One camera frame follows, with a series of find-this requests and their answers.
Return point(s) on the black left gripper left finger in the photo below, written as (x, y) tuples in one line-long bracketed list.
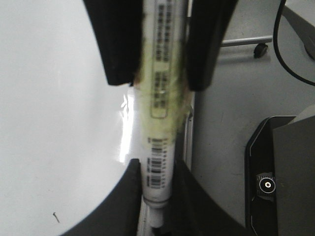
[(117, 26)]

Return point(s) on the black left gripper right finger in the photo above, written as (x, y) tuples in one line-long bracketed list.
[(208, 24)]

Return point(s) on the white black whiteboard marker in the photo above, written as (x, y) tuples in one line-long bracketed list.
[(162, 98)]

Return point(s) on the black robot base unit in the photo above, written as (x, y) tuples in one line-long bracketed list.
[(280, 176)]

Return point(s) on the grey metal leg with caster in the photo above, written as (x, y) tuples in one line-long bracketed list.
[(260, 43)]

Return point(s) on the white whiteboard with aluminium frame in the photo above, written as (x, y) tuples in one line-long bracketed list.
[(69, 142)]

